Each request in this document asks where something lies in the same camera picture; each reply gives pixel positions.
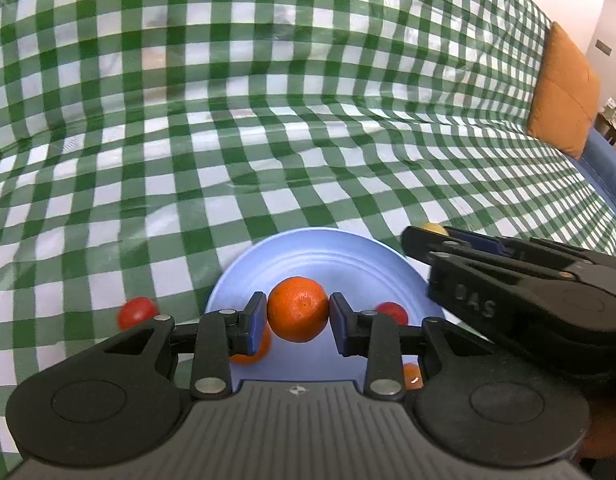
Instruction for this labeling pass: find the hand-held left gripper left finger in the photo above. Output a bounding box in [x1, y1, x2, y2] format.
[95, 291, 269, 402]

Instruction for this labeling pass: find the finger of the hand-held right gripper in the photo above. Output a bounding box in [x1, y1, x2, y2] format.
[426, 253, 585, 339]
[402, 225, 595, 272]

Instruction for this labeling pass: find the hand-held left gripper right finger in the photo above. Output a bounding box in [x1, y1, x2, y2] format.
[328, 292, 494, 403]

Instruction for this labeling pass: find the mandarin orange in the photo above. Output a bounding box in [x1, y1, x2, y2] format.
[228, 327, 273, 366]
[267, 276, 330, 344]

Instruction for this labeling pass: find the light blue plate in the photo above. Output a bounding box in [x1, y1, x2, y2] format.
[205, 227, 446, 393]

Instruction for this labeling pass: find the red tomato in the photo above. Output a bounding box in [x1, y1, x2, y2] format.
[375, 301, 409, 327]
[116, 296, 159, 331]

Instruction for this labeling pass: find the small orange fruit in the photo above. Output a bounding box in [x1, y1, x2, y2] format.
[402, 361, 425, 391]

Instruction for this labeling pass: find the orange cushion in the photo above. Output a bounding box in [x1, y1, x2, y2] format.
[527, 21, 602, 161]

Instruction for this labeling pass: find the wooden side table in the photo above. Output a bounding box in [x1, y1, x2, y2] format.
[595, 97, 616, 157]

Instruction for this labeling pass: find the green checkered tablecloth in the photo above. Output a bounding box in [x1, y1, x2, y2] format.
[0, 0, 616, 466]

